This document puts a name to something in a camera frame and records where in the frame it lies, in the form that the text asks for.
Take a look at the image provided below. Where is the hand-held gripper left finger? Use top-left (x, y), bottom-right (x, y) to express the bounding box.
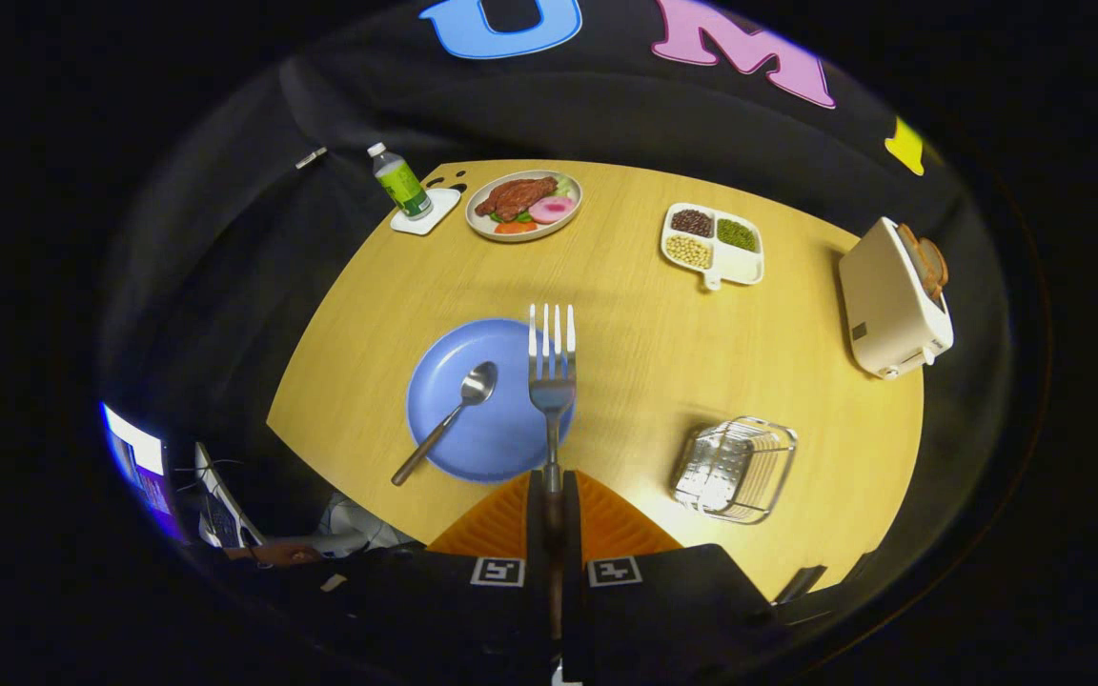
top-left (335, 469), bottom-right (556, 683)

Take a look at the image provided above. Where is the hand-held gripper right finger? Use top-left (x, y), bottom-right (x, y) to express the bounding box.
top-left (562, 469), bottom-right (781, 683)

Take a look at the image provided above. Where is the silver fork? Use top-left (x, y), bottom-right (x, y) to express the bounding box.
top-left (526, 302), bottom-right (579, 496)

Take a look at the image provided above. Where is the silver spoon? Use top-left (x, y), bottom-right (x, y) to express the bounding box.
top-left (390, 360), bottom-right (500, 488)

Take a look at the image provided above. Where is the blue round plate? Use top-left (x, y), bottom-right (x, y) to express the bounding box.
top-left (405, 317), bottom-right (577, 484)

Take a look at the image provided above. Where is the grey laptop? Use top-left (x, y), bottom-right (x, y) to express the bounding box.
top-left (194, 441), bottom-right (266, 550)

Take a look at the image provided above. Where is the white divided bean dish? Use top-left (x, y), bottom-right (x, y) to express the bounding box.
top-left (661, 202), bottom-right (765, 292)

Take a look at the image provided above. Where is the white square coaster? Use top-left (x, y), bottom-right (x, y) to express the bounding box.
top-left (390, 187), bottom-right (463, 236)

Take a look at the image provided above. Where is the plate of toy food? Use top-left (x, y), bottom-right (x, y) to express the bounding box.
top-left (465, 170), bottom-right (583, 244)

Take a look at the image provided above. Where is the green label drink bottle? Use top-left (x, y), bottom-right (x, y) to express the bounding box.
top-left (366, 142), bottom-right (435, 222)

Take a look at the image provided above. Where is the white toaster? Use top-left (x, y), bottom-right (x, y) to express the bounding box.
top-left (838, 216), bottom-right (956, 381)

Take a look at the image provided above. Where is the lit computer monitor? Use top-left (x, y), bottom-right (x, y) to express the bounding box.
top-left (101, 401), bottom-right (178, 539)

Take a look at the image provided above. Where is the brown bread slice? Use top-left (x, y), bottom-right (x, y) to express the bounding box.
top-left (897, 222), bottom-right (950, 301)

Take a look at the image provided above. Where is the metal wire basket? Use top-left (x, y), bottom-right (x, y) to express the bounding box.
top-left (670, 415), bottom-right (799, 526)

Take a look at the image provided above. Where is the black table bracket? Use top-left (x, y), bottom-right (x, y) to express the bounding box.
top-left (776, 565), bottom-right (828, 603)

